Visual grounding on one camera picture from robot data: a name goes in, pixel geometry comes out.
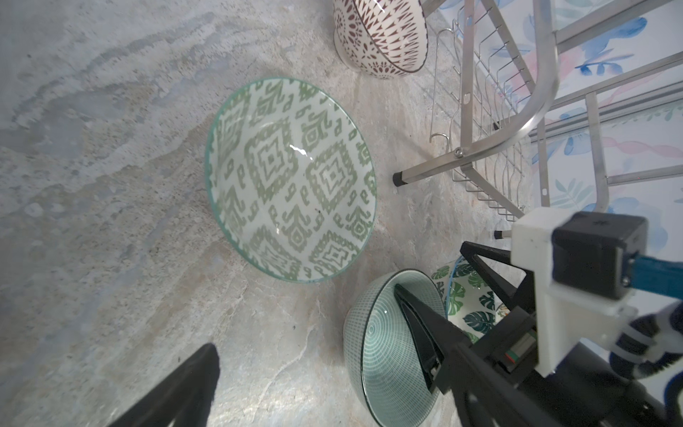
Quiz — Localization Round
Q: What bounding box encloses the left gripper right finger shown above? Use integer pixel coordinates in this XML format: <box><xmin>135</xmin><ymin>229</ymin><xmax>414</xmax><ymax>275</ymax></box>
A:
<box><xmin>453</xmin><ymin>346</ymin><xmax>559</xmax><ymax>426</ymax></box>

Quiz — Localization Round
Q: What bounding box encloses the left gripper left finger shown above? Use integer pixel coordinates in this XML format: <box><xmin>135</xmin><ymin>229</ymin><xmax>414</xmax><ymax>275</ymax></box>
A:
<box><xmin>112</xmin><ymin>343</ymin><xmax>220</xmax><ymax>426</ymax></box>

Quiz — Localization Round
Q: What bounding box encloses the pale green grid bowl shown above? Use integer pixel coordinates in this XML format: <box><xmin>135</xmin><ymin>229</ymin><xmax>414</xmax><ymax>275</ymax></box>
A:
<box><xmin>343</xmin><ymin>269</ymin><xmax>446</xmax><ymax>426</ymax></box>

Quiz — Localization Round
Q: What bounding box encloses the green geometric pattern bowl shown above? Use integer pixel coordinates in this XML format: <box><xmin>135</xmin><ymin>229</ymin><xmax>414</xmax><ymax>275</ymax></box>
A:
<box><xmin>205</xmin><ymin>78</ymin><xmax>377</xmax><ymax>283</ymax></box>

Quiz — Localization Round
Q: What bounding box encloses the green monstera leaf bowl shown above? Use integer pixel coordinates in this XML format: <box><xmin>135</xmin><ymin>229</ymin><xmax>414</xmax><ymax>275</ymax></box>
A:
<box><xmin>430</xmin><ymin>256</ymin><xmax>510</xmax><ymax>343</ymax></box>

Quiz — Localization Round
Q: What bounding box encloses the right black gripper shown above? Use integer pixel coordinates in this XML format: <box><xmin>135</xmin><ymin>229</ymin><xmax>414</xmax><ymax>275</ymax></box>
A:
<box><xmin>394</xmin><ymin>241</ymin><xmax>537</xmax><ymax>395</ymax></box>

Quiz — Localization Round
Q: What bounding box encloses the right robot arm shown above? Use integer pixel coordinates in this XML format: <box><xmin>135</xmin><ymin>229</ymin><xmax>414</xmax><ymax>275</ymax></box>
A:
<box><xmin>394</xmin><ymin>242</ymin><xmax>682</xmax><ymax>426</ymax></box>

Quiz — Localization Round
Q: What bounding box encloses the maroon patterned white bowl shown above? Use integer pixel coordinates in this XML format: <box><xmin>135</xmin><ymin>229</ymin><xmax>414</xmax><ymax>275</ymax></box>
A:
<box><xmin>333</xmin><ymin>0</ymin><xmax>429</xmax><ymax>80</ymax></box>

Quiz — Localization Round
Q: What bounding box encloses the stainless steel dish rack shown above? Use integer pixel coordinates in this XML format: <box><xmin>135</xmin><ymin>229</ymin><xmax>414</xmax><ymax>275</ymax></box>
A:
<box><xmin>392</xmin><ymin>1</ymin><xmax>682</xmax><ymax>219</ymax></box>

